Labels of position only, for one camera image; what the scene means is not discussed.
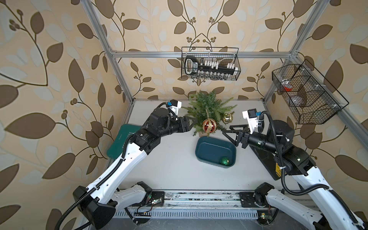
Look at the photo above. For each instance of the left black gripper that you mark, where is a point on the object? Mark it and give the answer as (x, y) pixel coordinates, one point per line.
(185, 127)

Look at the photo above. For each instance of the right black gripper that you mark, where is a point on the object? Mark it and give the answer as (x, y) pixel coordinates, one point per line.
(243, 136)

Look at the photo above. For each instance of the red gold striped ornament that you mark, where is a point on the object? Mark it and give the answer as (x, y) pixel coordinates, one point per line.
(209, 125)

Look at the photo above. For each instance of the gold ball ornament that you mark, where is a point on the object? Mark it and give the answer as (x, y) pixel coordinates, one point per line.
(227, 118)

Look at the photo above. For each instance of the green glitter ball ornament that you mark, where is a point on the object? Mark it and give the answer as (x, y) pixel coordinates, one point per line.
(225, 161)

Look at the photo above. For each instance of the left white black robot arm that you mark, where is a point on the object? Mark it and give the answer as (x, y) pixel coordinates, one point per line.
(136, 147)

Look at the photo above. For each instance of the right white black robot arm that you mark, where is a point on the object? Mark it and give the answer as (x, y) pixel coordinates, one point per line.
(299, 175)

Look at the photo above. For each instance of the small green christmas tree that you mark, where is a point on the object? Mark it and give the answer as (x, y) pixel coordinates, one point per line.
(207, 107)

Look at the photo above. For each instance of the teal plastic tray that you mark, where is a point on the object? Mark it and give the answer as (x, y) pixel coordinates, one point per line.
(211, 150)

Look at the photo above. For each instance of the black socket set holder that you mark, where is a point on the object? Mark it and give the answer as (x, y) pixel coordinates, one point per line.
(194, 66)

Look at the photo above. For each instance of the red item in basket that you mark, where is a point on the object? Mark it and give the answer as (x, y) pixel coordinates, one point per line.
(287, 86)

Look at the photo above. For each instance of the green plastic tool case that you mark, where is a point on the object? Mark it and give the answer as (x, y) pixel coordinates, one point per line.
(117, 147)

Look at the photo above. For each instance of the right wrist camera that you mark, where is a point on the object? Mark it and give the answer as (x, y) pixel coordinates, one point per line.
(251, 116)

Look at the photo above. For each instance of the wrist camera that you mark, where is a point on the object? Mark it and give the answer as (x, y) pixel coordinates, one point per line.
(251, 116)
(174, 105)

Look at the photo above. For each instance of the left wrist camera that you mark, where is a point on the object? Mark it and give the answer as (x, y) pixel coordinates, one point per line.
(174, 105)

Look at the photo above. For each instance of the black wire basket back wall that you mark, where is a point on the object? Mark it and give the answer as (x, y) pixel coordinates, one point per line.
(222, 55)

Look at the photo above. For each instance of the black wire basket wall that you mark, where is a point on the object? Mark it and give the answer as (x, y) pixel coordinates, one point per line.
(314, 99)
(222, 55)

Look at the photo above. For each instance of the black wire basket right wall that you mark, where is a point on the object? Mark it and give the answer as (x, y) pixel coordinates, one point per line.
(314, 99)

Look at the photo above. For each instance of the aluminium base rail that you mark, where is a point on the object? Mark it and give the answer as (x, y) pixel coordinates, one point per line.
(198, 199)

